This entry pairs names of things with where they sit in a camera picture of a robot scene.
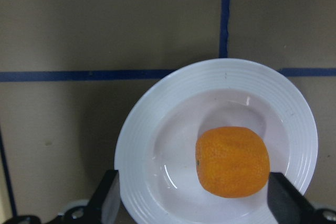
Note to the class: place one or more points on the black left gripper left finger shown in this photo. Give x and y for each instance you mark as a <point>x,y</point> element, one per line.
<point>104,205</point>

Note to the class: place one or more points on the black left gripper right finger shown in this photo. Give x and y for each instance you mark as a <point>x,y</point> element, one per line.
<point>286,203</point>

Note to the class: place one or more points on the orange fruit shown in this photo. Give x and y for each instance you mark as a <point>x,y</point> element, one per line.
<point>232,162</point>

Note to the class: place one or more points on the white round plate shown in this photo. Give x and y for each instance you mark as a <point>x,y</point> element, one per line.
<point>155,153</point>

